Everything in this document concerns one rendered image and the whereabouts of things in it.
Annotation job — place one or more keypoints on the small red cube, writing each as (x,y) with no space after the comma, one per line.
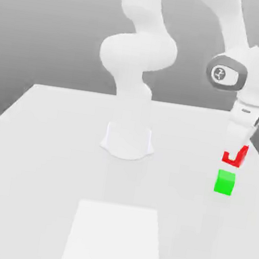
(240,159)

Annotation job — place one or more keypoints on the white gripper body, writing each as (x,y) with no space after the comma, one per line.
(238,132)

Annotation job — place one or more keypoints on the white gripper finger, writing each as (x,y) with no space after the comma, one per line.
(234,153)

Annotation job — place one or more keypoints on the small green cube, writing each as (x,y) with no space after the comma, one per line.
(224,182)

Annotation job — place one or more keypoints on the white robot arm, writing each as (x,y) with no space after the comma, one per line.
(140,52)

